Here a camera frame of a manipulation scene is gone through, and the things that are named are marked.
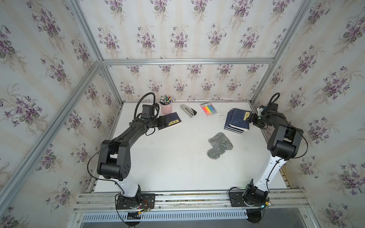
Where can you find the blue book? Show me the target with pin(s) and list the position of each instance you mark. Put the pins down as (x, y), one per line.
(169, 120)
(237, 121)

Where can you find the grey black stapler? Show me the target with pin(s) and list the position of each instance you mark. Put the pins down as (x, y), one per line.
(189, 111)

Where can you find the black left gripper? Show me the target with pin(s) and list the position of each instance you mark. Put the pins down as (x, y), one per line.
(164, 123)

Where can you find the grey patterned cloth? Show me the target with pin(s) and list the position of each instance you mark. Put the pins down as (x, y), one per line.
(220, 144)

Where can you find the pink pen cup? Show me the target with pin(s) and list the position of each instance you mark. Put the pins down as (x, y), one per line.
(165, 109)

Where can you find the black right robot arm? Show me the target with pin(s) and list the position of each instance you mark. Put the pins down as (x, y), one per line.
(283, 144)

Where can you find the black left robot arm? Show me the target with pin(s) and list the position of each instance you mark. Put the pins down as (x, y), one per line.
(114, 161)

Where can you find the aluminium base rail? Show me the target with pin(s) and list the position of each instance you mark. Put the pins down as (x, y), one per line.
(160, 206)

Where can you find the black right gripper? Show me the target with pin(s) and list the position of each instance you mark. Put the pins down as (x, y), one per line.
(253, 118)

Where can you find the pens in cup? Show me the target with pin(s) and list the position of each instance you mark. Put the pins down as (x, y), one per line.
(165, 100)

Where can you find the colourful highlighter pack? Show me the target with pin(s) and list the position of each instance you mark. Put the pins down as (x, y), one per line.
(208, 109)

